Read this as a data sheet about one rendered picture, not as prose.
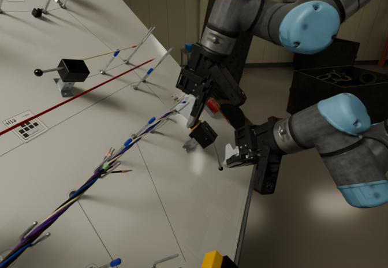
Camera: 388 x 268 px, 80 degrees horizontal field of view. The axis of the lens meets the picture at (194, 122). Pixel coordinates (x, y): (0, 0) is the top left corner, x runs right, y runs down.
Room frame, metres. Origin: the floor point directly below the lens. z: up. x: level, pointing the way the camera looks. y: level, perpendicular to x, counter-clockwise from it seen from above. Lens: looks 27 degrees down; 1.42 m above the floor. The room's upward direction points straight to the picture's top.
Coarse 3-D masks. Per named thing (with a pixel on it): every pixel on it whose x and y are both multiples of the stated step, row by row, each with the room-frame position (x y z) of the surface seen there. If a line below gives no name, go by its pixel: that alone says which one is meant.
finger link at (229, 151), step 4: (228, 144) 0.53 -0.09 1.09; (228, 148) 0.53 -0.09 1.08; (232, 148) 0.52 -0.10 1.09; (236, 148) 0.50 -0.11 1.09; (228, 152) 0.52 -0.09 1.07; (232, 152) 0.51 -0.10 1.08; (236, 152) 0.49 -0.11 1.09; (228, 156) 0.51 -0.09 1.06; (224, 164) 0.51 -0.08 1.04; (232, 164) 0.49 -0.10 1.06; (236, 164) 0.49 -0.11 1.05
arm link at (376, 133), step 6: (372, 126) 0.42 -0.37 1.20; (378, 126) 0.41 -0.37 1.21; (384, 126) 0.40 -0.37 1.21; (366, 132) 0.41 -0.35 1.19; (372, 132) 0.40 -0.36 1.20; (378, 132) 0.40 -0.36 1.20; (384, 132) 0.39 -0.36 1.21; (372, 138) 0.38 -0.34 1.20; (378, 138) 0.38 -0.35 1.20; (384, 138) 0.38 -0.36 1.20; (384, 144) 0.37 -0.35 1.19
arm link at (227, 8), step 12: (216, 0) 0.53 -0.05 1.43; (228, 0) 0.51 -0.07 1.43; (240, 0) 0.50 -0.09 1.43; (252, 0) 0.51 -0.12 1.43; (216, 12) 0.52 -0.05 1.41; (228, 12) 0.51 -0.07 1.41; (240, 12) 0.51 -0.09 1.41; (252, 12) 0.51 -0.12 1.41; (216, 24) 0.52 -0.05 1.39; (228, 24) 0.51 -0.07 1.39; (240, 24) 0.52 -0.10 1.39
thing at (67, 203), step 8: (112, 152) 0.31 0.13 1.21; (96, 176) 0.26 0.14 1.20; (88, 184) 0.25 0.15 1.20; (80, 192) 0.23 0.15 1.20; (72, 200) 0.22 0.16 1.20; (64, 208) 0.21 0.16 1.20; (56, 216) 0.20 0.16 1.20; (40, 224) 0.18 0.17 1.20; (48, 224) 0.19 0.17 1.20; (32, 232) 0.17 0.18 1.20; (40, 232) 0.17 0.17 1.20; (24, 240) 0.16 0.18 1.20; (32, 240) 0.17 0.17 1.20; (16, 248) 0.15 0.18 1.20; (24, 248) 0.16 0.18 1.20; (8, 256) 0.15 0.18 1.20; (16, 256) 0.15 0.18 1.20; (0, 264) 0.14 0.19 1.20; (8, 264) 0.14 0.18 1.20
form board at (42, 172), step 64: (64, 0) 0.73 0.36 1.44; (0, 64) 0.43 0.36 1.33; (0, 128) 0.32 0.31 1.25; (64, 128) 0.39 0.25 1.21; (128, 128) 0.49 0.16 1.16; (0, 192) 0.25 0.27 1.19; (64, 192) 0.29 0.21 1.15; (128, 192) 0.35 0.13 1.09; (192, 192) 0.45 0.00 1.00; (64, 256) 0.21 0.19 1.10; (128, 256) 0.25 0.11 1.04; (192, 256) 0.31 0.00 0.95
